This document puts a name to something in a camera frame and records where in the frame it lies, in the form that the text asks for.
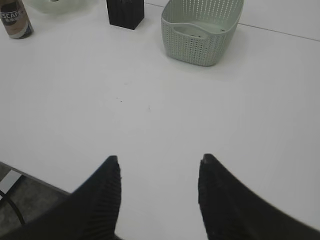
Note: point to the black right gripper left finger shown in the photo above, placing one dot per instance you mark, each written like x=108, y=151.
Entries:
x=89, y=213

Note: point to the light green plastic basket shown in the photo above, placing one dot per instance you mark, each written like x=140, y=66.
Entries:
x=199, y=31

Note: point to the brown Nescafe coffee bottle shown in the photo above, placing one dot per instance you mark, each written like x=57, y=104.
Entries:
x=15, y=19

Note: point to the black mesh pen holder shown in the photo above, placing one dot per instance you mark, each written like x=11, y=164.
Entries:
x=126, y=14

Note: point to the translucent green wavy plate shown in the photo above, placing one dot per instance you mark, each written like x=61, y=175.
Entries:
x=50, y=6

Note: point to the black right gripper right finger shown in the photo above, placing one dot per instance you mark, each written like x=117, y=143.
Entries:
x=231, y=211

